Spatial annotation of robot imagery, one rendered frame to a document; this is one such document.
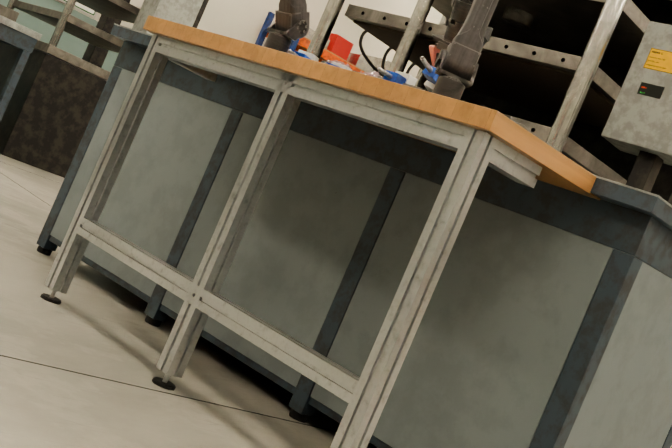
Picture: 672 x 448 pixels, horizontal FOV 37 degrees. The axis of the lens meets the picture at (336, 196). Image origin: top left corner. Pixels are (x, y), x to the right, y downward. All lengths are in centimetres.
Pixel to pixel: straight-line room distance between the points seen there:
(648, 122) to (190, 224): 144
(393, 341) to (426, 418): 48
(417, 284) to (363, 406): 25
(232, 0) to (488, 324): 864
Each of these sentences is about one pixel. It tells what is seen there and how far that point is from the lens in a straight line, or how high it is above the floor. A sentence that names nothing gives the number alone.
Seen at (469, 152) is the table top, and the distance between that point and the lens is 186.
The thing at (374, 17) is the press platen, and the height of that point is 126.
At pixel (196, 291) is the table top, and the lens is 225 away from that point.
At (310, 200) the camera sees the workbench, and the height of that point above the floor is 51.
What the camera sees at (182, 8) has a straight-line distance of 689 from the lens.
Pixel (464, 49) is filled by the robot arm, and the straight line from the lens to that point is 218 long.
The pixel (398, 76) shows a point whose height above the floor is 90.
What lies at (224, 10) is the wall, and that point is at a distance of 1061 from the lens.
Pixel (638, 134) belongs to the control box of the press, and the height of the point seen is 111.
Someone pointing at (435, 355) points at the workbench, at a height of 30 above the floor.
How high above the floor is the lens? 51
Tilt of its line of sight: 1 degrees up
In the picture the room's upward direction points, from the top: 23 degrees clockwise
